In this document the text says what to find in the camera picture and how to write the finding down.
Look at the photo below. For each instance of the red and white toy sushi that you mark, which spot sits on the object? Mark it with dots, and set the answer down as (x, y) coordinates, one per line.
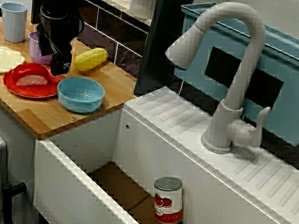
(30, 71)

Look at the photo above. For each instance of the purple plastic mug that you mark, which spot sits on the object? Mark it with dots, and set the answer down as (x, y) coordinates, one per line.
(33, 50)

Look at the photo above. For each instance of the blue plastic bowl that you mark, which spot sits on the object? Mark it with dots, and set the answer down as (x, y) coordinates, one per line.
(80, 104)

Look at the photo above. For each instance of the wide black upright panel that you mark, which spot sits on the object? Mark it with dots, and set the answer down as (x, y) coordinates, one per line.
(159, 51)

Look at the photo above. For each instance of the teal plastic bin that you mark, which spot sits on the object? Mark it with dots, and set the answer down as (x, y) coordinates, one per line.
(295, 112)

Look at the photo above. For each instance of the black rectangular label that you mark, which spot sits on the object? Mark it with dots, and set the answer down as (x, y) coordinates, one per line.
(220, 63)

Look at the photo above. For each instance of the grey toy faucet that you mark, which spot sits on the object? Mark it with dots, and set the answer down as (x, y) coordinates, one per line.
(254, 48)

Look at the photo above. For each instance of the red round plate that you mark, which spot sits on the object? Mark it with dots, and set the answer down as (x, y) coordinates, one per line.
(33, 92)

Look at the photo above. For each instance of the tomato soup can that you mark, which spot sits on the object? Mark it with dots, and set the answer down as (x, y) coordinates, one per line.
(168, 203)

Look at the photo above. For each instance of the yellow toy corn cob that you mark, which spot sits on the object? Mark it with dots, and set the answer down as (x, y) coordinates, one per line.
(90, 59)

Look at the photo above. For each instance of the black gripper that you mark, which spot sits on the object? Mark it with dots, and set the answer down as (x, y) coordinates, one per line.
(59, 26)

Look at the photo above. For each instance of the white toy sink unit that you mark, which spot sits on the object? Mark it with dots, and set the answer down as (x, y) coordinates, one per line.
(161, 146)

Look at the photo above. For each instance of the plain white canister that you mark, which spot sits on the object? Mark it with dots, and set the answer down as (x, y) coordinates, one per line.
(143, 0)

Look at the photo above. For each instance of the light blue plastic cup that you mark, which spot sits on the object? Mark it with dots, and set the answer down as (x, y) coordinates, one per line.
(13, 23)

